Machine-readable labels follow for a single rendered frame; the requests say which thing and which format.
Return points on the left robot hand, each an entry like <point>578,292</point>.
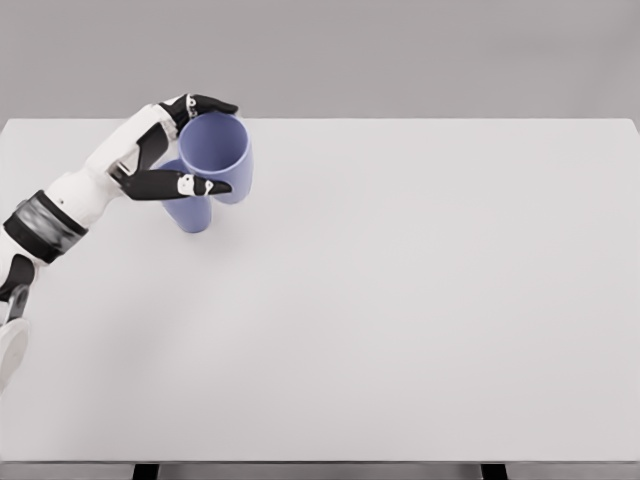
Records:
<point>131,134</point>

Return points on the blue plastic cup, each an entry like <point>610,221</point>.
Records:
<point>187,215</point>
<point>217,156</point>

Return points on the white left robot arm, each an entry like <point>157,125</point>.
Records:
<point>56,210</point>

